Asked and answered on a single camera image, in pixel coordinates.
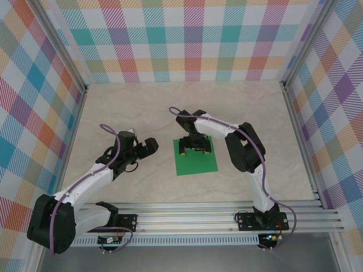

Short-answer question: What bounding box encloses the small circuit board without light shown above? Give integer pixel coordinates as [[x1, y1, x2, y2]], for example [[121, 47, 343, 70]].
[[98, 236, 123, 245]]

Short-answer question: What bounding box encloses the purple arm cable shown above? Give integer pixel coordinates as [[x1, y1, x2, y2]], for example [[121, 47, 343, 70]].
[[49, 124, 134, 256], [168, 106, 298, 252]]

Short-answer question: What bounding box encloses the small circuit board with light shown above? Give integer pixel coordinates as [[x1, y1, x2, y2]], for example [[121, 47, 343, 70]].
[[260, 232, 283, 242]]

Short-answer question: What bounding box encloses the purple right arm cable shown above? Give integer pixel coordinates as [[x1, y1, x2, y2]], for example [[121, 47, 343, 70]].
[[168, 106, 298, 252]]

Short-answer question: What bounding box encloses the slotted white cable duct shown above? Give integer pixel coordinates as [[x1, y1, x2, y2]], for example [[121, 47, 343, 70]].
[[44, 236, 260, 247]]

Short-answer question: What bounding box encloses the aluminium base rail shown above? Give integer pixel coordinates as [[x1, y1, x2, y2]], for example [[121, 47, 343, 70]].
[[31, 199, 345, 236]]

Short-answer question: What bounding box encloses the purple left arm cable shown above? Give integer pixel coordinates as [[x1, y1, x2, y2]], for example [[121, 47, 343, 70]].
[[49, 124, 134, 256]]

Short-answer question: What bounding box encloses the aluminium side rail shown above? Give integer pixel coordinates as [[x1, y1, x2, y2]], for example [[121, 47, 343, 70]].
[[280, 82, 326, 209], [50, 84, 89, 212]]

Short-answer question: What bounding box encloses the aluminium frame post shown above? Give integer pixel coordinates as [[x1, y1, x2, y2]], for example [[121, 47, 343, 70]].
[[280, 0, 334, 91], [33, 0, 89, 94]]

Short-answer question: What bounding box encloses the green square paper sheet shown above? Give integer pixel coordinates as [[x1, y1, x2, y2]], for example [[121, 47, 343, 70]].
[[173, 135, 219, 176]]

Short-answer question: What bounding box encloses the grey metal base sheet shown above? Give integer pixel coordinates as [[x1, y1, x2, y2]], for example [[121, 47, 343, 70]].
[[36, 245, 341, 272]]

